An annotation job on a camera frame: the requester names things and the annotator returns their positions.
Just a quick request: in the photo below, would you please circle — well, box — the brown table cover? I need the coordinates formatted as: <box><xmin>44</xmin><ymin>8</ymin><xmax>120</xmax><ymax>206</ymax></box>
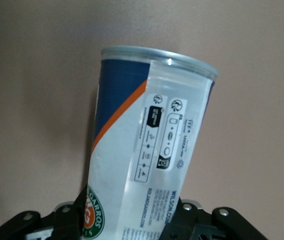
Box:
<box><xmin>0</xmin><ymin>0</ymin><xmax>284</xmax><ymax>240</ymax></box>

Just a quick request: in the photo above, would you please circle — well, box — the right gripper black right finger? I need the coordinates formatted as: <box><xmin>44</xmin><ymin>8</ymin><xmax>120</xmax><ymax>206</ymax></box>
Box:
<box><xmin>160</xmin><ymin>198</ymin><xmax>267</xmax><ymax>240</ymax></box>

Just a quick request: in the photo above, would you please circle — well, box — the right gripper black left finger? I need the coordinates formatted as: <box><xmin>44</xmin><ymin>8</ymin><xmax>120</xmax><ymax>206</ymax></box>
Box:
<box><xmin>0</xmin><ymin>186</ymin><xmax>87</xmax><ymax>240</ymax></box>

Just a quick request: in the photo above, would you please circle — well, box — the white blue tennis ball can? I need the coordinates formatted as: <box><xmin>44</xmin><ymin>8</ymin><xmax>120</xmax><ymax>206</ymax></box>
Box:
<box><xmin>80</xmin><ymin>45</ymin><xmax>220</xmax><ymax>240</ymax></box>

